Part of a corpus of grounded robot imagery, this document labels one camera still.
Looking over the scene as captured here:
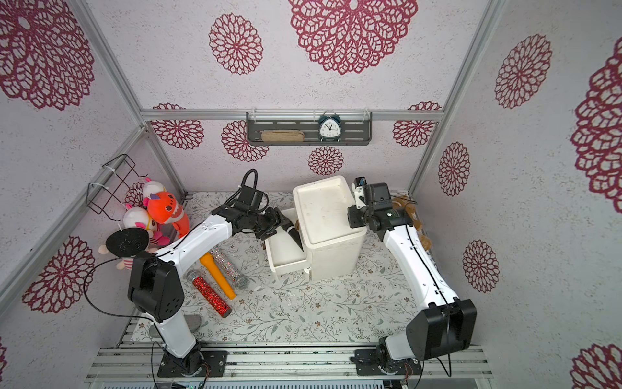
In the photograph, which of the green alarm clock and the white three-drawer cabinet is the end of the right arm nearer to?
the white three-drawer cabinet

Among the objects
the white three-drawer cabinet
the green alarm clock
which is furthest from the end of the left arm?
the green alarm clock

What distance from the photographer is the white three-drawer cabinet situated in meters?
0.75
